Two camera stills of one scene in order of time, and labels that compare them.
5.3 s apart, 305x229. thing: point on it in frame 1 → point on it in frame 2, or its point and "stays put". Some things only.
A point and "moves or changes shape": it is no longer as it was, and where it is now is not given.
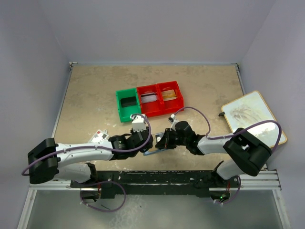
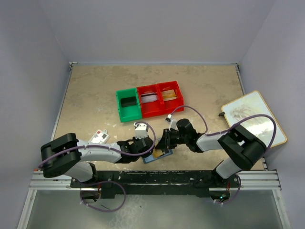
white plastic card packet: x=99 y=137 stays put
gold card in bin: x=169 y=95 stays put
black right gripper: x=165 y=142 stays put
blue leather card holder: x=156 y=137 moves or changes shape
